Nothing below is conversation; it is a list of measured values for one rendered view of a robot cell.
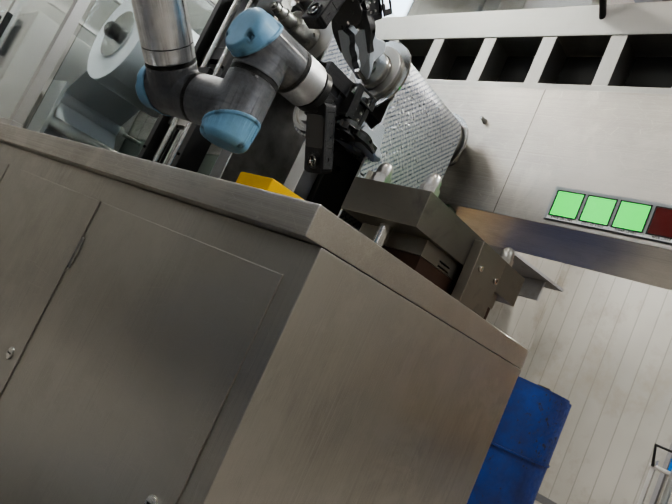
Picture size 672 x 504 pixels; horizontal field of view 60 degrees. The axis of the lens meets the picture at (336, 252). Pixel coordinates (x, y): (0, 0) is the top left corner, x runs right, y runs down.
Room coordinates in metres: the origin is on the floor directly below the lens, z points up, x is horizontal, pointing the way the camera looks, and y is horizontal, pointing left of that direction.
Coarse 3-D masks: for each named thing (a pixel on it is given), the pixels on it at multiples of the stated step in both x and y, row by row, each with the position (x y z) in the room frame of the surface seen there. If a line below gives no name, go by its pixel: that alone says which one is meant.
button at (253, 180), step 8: (240, 176) 0.77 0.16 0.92; (248, 176) 0.76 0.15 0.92; (256, 176) 0.75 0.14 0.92; (248, 184) 0.76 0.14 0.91; (256, 184) 0.75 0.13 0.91; (264, 184) 0.73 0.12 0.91; (272, 184) 0.73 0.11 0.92; (280, 184) 0.74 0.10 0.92; (280, 192) 0.74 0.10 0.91; (288, 192) 0.75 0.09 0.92
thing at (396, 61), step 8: (392, 48) 1.04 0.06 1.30; (392, 56) 1.03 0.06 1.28; (400, 56) 1.03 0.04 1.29; (392, 64) 1.03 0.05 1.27; (400, 64) 1.02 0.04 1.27; (352, 72) 1.09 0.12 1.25; (392, 72) 1.02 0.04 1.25; (400, 72) 1.02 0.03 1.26; (352, 80) 1.08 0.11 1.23; (384, 80) 1.03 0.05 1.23; (392, 80) 1.01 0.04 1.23; (376, 88) 1.03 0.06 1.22; (384, 88) 1.02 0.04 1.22; (368, 96) 1.04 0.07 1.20; (376, 96) 1.03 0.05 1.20; (384, 104) 1.05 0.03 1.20; (376, 112) 1.08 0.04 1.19; (384, 112) 1.07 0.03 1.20
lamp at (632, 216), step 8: (624, 208) 1.02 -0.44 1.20; (632, 208) 1.01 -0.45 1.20; (640, 208) 1.00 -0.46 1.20; (648, 208) 0.99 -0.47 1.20; (616, 216) 1.02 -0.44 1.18; (624, 216) 1.01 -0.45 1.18; (632, 216) 1.00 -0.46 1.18; (640, 216) 0.99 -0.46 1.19; (616, 224) 1.02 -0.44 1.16; (624, 224) 1.01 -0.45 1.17; (632, 224) 1.00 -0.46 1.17; (640, 224) 0.99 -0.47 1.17
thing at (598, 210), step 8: (592, 200) 1.06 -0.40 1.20; (600, 200) 1.05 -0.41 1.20; (608, 200) 1.04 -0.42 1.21; (584, 208) 1.06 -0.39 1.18; (592, 208) 1.05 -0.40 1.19; (600, 208) 1.04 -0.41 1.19; (608, 208) 1.03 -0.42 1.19; (584, 216) 1.06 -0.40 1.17; (592, 216) 1.05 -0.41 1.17; (600, 216) 1.04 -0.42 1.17; (608, 216) 1.03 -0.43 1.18
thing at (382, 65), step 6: (384, 54) 1.03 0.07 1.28; (378, 60) 1.04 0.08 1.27; (384, 60) 1.03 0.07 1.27; (390, 60) 1.04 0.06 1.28; (378, 66) 1.03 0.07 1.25; (384, 66) 1.02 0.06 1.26; (390, 66) 1.03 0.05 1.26; (372, 72) 1.04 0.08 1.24; (378, 72) 1.03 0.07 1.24; (384, 72) 1.02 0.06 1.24; (354, 78) 1.06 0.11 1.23; (372, 78) 1.03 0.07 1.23; (378, 78) 1.02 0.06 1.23; (384, 78) 1.03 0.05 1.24; (366, 84) 1.04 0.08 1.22; (372, 84) 1.03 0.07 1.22; (378, 84) 1.03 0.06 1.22
